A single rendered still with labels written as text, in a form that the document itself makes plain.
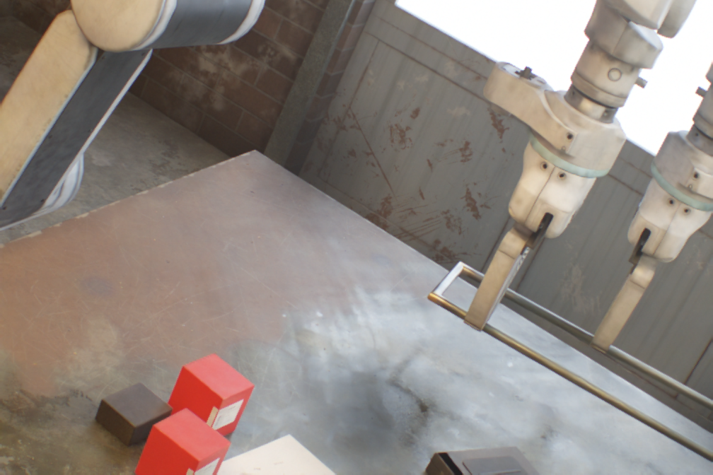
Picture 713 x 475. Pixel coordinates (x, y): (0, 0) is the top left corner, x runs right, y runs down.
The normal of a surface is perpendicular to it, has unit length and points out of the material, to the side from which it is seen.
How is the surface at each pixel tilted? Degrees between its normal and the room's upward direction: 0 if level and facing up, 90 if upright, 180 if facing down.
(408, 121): 90
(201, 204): 0
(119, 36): 103
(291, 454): 1
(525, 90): 90
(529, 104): 90
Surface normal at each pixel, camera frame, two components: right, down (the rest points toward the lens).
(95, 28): -0.62, 0.36
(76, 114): 0.60, 0.75
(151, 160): 0.39, -0.84
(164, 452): -0.47, 0.18
